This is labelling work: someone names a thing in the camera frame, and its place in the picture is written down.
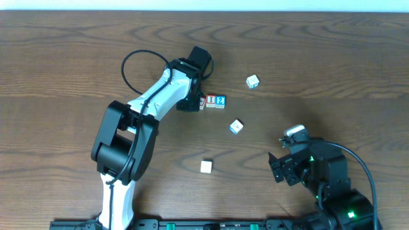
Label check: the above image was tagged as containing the red letter A block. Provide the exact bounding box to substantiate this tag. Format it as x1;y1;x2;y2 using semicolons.
199;97;206;110

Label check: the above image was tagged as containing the red letter I block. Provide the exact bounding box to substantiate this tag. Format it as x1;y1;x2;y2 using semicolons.
206;95;217;108

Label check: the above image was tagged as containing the blue number 2 block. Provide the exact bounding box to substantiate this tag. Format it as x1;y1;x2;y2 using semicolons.
215;95;226;109

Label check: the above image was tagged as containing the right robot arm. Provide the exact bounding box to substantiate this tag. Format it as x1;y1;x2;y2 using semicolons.
268;125;382;229

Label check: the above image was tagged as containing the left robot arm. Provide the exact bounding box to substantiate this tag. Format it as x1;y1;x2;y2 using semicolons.
91;57;213;229

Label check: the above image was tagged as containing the white block blue drawing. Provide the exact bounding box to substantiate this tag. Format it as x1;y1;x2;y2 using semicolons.
229;119;243;135

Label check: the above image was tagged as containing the plain white wooden block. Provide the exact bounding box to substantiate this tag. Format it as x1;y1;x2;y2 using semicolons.
200;160;212;174

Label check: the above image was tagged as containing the white block blue side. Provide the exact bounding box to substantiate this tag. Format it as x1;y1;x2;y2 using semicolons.
246;75;260;89

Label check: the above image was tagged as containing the right black cable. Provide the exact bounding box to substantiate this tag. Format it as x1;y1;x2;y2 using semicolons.
289;140;379;230

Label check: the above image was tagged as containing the black cable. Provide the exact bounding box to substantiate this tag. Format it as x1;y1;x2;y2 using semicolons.
105;49;215;230
289;140;379;230

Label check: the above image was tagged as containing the left black cable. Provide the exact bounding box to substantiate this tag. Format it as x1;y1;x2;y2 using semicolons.
105;49;215;230

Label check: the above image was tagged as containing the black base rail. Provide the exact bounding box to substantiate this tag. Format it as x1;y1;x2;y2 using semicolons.
49;219;293;230

